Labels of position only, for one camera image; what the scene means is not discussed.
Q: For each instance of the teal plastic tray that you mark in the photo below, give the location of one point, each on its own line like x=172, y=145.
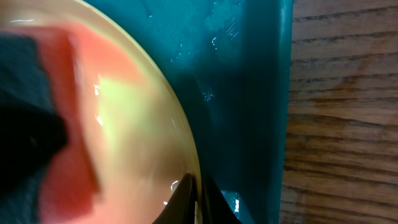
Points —
x=228, y=63

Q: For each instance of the orange sponge with dark scourer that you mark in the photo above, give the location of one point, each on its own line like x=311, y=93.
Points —
x=54, y=166

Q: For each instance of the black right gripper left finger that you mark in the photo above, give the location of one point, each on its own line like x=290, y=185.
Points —
x=181, y=206

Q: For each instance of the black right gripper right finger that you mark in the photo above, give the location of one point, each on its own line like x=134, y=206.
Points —
x=215, y=209

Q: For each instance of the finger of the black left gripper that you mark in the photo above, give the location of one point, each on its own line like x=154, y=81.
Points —
x=29, y=139

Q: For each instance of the yellow plate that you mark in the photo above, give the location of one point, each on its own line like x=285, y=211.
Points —
x=146, y=128

